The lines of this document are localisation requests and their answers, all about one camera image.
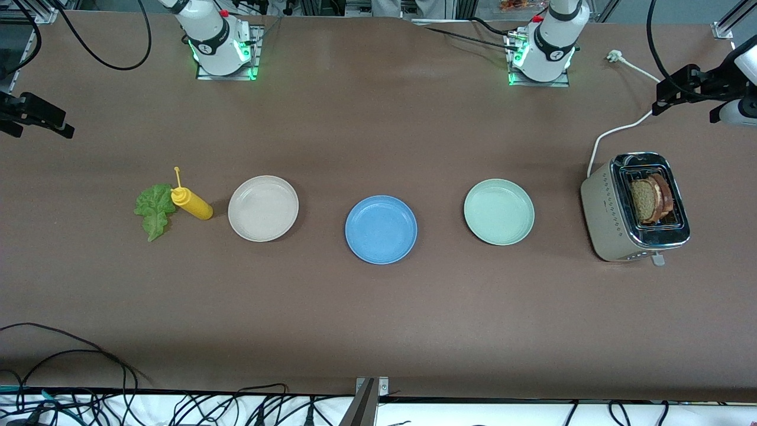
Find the metal table edge bracket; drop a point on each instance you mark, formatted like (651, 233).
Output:
(364, 408)

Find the orange snack packet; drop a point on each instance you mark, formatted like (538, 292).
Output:
(520, 5)

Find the beige round plate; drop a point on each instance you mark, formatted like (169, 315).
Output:
(263, 208)

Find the blue round plate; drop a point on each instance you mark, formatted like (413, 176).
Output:
(381, 229)

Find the green lettuce leaf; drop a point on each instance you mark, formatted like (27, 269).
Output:
(154, 207)

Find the beige chrome toaster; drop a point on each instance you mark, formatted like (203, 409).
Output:
(603, 219)

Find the aluminium frame profile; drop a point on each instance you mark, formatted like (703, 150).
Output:
(722, 29)
(44, 15)

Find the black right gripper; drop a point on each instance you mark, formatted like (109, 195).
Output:
(13, 110)

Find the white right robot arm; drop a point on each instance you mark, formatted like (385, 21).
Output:
(213, 35)

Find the dark crust bread slice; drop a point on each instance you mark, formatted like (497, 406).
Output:
(667, 192)

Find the green round plate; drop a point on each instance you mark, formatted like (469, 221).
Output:
(498, 212)

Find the person in light clothes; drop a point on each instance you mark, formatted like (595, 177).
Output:
(390, 6)

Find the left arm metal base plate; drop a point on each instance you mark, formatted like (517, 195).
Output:
(538, 84)

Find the yellow squeeze bottle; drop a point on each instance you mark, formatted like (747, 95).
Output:
(195, 206)

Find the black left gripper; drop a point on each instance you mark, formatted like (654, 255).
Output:
(711, 81)

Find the light brown bread slice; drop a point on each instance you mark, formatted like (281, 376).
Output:
(641, 201)

